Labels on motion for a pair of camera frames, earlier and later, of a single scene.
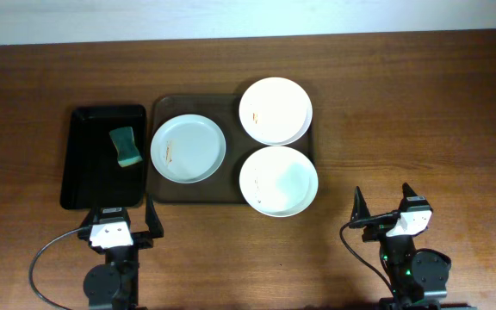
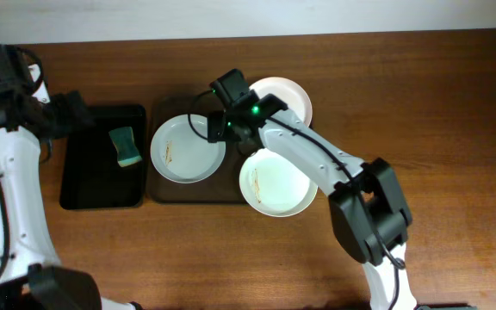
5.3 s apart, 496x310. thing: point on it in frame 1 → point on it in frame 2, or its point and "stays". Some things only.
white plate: x=188 y=149 stays
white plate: x=278 y=181 stays
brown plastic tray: x=224 y=187 stays
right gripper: x=361 y=219 → x=217 y=127
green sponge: x=127 y=151 stays
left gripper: x=154 y=225 → x=71 y=120
